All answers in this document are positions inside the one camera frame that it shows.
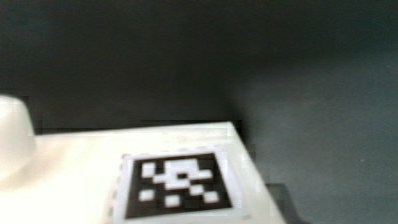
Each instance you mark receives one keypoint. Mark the white front drawer box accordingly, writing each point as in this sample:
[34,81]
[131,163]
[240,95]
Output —
[162,175]

